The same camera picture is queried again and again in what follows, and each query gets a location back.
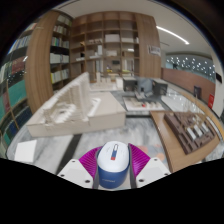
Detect wooden shelf unit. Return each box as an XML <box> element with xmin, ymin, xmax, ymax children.
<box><xmin>49</xmin><ymin>11</ymin><xmax>163</xmax><ymax>84</ymax></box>

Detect group of small ceiling lights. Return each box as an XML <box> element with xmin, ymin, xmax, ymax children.
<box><xmin>165</xmin><ymin>55</ymin><xmax>215</xmax><ymax>78</ymax></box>

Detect long ceiling light strip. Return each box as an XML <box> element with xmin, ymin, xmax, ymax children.
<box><xmin>155</xmin><ymin>25</ymin><xmax>190</xmax><ymax>45</ymax></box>

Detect white layered architectural model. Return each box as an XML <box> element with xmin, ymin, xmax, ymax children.
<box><xmin>26</xmin><ymin>71</ymin><xmax>128</xmax><ymax>138</ymax></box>

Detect brown architectural model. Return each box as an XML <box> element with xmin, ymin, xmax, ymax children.
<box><xmin>163</xmin><ymin>111</ymin><xmax>216</xmax><ymax>155</ymax></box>

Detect dark grey building model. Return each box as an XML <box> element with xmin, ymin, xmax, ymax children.
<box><xmin>122</xmin><ymin>76</ymin><xmax>169</xmax><ymax>98</ymax></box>

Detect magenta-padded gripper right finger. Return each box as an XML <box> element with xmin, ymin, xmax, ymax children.
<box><xmin>127</xmin><ymin>143</ymin><xmax>172</xmax><ymax>190</ymax></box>

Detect curved wooden base board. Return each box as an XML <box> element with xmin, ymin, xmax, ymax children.
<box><xmin>149</xmin><ymin>109</ymin><xmax>222</xmax><ymax>173</ymax></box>

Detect white and blue computer mouse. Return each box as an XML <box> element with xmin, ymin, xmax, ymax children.
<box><xmin>96</xmin><ymin>140</ymin><xmax>131</xmax><ymax>190</ymax></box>

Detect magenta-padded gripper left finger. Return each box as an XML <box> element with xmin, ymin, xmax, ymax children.
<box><xmin>57</xmin><ymin>145</ymin><xmax>104</xmax><ymax>190</ymax></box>

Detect low white architectural model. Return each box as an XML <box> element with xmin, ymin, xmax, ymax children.
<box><xmin>122</xmin><ymin>95</ymin><xmax>166</xmax><ymax>113</ymax></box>

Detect white paper sheet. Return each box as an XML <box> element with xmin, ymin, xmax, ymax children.
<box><xmin>13</xmin><ymin>139</ymin><xmax>38</xmax><ymax>164</ymax></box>

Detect grey printed mouse pad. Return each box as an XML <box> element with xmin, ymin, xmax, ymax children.
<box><xmin>134</xmin><ymin>143</ymin><xmax>168</xmax><ymax>164</ymax></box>

